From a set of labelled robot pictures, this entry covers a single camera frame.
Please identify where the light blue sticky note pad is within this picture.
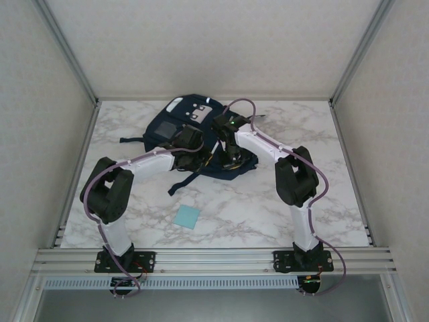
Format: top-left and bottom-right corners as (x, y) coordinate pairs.
(174, 205), (201, 230)

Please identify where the thin aluminium table edge bar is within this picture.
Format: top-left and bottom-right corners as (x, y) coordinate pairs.
(97, 96), (332, 102)

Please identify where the aluminium frame post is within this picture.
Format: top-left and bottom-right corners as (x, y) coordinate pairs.
(380, 274), (415, 322)
(329, 0), (398, 107)
(13, 274), (46, 322)
(33, 0), (101, 105)

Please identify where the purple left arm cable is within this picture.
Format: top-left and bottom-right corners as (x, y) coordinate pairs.
(82, 133), (205, 299)

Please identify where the aluminium mounting rail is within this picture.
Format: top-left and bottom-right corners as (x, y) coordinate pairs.
(32, 247), (398, 278)

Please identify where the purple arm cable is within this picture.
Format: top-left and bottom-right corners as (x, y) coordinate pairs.
(221, 98), (347, 298)
(82, 133), (205, 299)

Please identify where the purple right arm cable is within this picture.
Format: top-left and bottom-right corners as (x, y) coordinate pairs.
(221, 98), (347, 298)

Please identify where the aluminium table side rail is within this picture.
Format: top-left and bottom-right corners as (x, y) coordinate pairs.
(52, 100), (101, 249)
(329, 100), (375, 248)

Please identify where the navy blue backpack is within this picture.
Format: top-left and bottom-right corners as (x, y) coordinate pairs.
(119, 93), (259, 197)

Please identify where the white slotted cable duct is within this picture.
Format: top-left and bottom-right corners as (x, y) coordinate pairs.
(43, 276), (300, 290)

